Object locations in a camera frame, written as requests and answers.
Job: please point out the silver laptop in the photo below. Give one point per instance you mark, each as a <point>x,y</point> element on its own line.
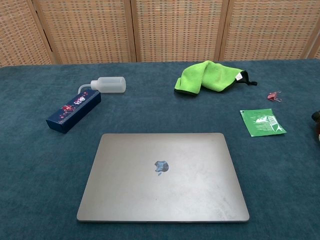
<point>162,190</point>

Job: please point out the translucent plastic squeeze bottle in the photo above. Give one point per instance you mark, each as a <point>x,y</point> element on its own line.
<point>112,85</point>

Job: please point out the green microfiber cloth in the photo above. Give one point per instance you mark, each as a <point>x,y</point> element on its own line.
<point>207,77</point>

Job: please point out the dark blue floral box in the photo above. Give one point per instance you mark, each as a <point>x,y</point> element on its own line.
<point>72,111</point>

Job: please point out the woven folding screen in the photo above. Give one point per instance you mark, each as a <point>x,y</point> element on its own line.
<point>160,27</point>

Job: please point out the green foil sachet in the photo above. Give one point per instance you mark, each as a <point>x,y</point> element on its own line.
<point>262,122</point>

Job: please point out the pink binder clip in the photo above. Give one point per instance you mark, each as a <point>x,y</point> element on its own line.
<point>273,96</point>

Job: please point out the teal table cloth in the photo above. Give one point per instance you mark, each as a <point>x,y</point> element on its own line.
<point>37,187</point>

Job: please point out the dark brown object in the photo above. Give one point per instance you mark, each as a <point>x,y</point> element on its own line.
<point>316,127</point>

